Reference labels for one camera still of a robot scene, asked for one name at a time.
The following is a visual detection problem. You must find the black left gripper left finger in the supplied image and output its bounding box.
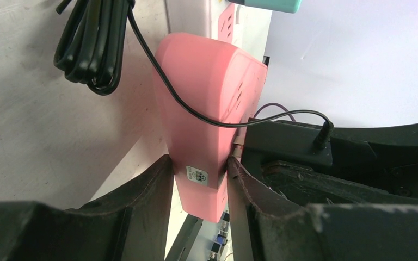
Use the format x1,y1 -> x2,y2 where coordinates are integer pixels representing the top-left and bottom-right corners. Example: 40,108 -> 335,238
0,155 -> 173,260

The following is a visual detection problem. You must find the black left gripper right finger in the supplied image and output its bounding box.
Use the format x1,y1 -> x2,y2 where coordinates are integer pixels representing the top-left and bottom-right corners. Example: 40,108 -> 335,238
227,157 -> 418,260

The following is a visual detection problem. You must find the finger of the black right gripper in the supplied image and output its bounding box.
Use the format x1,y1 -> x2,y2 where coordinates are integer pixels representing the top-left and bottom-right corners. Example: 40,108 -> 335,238
241,120 -> 418,200

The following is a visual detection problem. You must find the pink triangular plug adapter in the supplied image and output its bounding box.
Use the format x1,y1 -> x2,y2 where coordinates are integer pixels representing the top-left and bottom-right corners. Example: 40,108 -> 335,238
153,33 -> 267,222

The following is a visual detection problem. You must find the black power adapter with cord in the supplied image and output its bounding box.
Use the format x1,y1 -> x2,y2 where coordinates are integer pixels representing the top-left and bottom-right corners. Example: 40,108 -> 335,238
53,0 -> 335,173

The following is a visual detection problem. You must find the white power strip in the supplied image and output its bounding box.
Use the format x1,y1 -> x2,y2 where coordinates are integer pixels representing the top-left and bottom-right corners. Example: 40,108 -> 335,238
165,1 -> 272,66

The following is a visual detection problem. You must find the teal plug adapter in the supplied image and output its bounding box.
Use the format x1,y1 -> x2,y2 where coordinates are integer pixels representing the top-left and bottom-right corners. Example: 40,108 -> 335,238
229,0 -> 302,14

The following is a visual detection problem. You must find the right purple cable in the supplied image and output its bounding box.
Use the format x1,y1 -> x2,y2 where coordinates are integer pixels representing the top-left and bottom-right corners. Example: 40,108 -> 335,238
254,102 -> 297,122

